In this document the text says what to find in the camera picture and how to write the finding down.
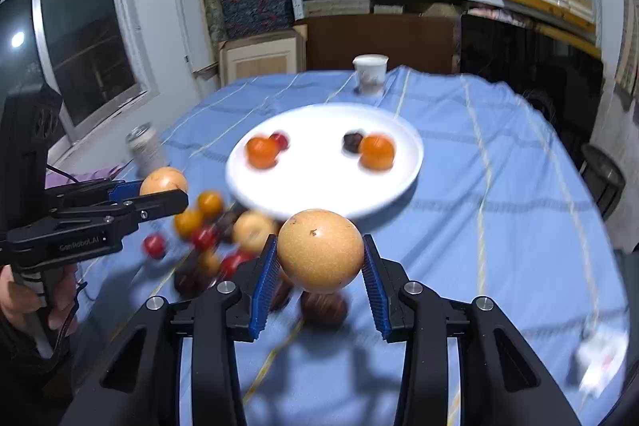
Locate yellow orange tomato back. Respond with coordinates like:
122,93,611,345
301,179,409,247
197,190,225,220

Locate yellow orange tomato front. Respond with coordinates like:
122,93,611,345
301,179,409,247
173,209,205,241

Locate blue checked tablecloth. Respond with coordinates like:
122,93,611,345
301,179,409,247
72,66,629,425

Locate white beverage can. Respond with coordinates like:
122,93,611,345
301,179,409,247
126,122,169,177

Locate white oval plate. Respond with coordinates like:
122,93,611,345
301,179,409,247
225,103,423,220

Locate red cherry tomato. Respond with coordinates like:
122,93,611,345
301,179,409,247
191,226,219,252
220,250,254,280
142,234,167,260
269,132,289,151

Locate small yellow brown pear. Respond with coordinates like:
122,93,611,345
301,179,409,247
198,250,221,277

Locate white paper cup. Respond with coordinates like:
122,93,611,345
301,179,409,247
352,54,389,96

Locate framed picture cardboard box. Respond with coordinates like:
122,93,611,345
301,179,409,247
219,24,308,87

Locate large orange mandarin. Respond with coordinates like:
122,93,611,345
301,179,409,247
359,134,395,171
245,136,280,170

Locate large pale yellow apple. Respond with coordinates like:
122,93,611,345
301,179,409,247
232,211,278,255

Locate left human hand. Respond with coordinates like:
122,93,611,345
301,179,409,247
0,263,80,337

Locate crumpled white tissue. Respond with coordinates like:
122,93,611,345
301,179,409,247
574,324,629,398

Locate left window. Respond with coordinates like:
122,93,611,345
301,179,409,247
1,0,158,144

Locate dark purple plum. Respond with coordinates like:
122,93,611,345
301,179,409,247
173,254,212,299

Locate black stool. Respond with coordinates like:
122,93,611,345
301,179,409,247
581,144,626,220

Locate dark mangosteen back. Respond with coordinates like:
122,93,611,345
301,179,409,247
213,203,246,243

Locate yellow orange tomato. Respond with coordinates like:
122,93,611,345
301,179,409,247
197,190,225,220
173,209,205,241

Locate pale yellow pear front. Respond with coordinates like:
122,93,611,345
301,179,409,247
277,210,364,293

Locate brown wooden board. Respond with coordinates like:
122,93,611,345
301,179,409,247
301,14,456,75

